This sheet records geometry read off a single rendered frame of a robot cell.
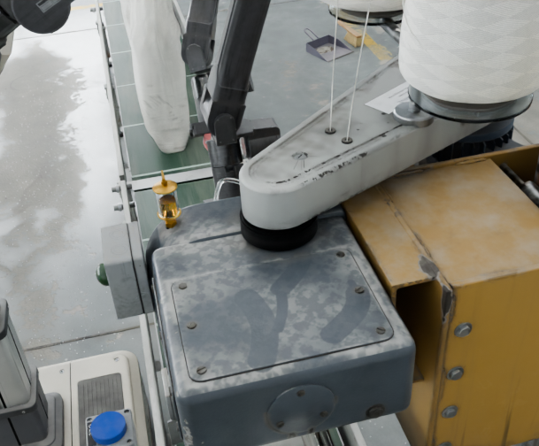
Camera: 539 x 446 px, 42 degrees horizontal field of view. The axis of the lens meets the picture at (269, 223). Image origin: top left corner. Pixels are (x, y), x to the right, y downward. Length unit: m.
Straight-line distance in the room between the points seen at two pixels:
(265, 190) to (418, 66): 0.21
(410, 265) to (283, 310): 0.15
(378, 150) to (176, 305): 0.29
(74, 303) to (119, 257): 2.02
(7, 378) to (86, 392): 0.35
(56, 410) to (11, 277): 1.08
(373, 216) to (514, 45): 0.29
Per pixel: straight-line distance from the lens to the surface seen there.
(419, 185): 0.90
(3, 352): 1.81
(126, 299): 0.86
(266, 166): 0.78
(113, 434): 1.27
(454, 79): 0.65
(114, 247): 0.84
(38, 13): 1.05
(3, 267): 3.13
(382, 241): 0.80
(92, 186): 3.50
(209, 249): 0.80
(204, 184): 2.67
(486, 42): 0.64
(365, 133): 0.84
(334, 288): 0.74
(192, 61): 1.49
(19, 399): 1.92
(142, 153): 2.93
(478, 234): 0.83
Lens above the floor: 1.83
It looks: 37 degrees down
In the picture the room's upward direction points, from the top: 4 degrees counter-clockwise
